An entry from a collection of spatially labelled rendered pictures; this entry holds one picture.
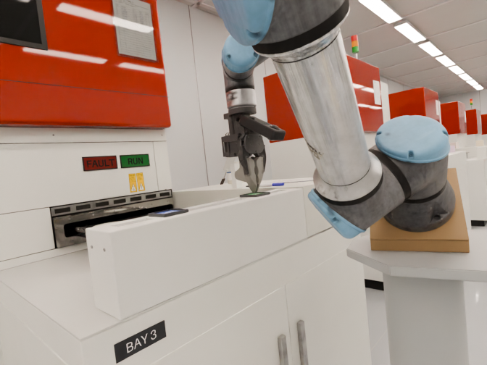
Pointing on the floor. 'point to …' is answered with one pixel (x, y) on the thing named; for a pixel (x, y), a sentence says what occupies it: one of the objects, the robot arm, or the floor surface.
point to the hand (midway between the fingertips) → (256, 187)
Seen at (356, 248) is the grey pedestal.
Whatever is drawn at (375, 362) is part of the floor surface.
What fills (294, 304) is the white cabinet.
